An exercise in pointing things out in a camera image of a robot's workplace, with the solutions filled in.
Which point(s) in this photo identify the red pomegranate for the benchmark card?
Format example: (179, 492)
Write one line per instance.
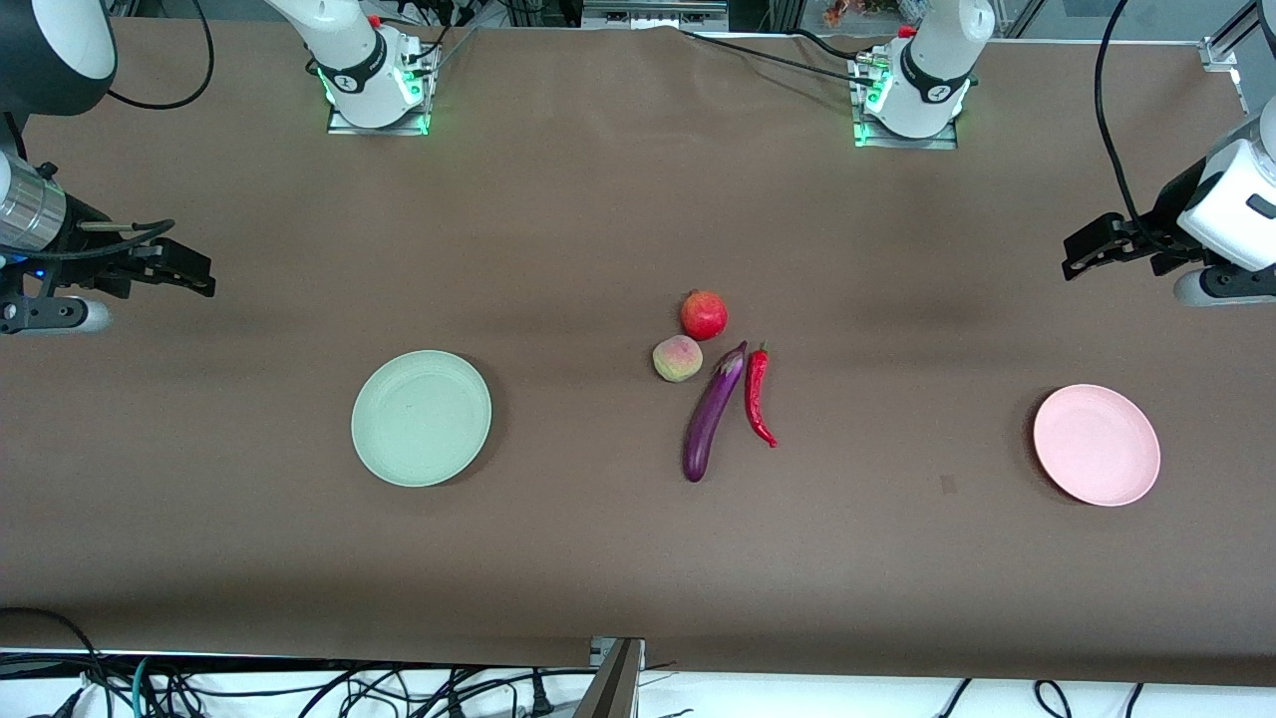
(704, 315)

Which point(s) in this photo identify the pink round plate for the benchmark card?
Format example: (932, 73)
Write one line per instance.
(1097, 446)

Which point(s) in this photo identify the red chili pepper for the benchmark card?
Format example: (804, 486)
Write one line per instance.
(757, 394)

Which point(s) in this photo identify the aluminium profile post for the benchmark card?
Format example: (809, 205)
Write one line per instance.
(613, 688)

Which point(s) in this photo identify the pale green round plate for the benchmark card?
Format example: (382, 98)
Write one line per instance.
(421, 419)

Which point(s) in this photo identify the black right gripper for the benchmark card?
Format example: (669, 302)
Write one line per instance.
(92, 249)

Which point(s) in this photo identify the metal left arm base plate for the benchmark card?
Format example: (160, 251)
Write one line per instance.
(902, 144)

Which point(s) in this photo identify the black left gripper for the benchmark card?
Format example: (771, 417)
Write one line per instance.
(1168, 215)

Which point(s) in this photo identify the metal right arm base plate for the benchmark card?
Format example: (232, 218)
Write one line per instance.
(344, 128)

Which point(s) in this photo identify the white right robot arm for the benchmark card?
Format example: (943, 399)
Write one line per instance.
(349, 60)

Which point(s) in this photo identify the yellow pink peach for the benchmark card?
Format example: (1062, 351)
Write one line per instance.
(678, 360)

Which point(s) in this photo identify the brown table cover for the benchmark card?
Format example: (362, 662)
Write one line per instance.
(598, 199)

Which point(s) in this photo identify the long purple eggplant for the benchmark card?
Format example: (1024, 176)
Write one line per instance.
(710, 419)

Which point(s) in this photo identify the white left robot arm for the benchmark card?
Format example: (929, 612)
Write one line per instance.
(932, 90)

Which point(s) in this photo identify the colourful background clutter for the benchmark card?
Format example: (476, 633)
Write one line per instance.
(867, 12)

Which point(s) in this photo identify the metal table corner bracket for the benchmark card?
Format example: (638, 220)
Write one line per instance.
(1218, 55)

